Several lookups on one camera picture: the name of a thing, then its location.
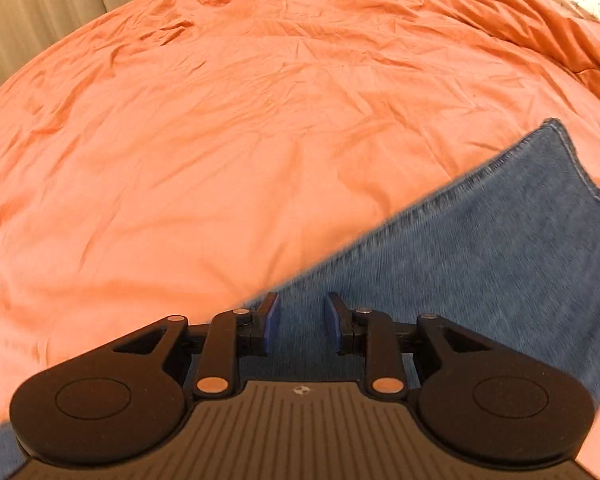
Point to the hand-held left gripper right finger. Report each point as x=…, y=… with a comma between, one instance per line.
x=334, y=326

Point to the blue denim pants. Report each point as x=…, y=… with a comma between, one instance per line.
x=480, y=240

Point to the orange bed duvet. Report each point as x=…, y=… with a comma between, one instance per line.
x=230, y=135

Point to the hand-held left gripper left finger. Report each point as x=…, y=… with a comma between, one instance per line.
x=272, y=326

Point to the beige pleated curtain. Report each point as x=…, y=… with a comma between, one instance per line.
x=30, y=5

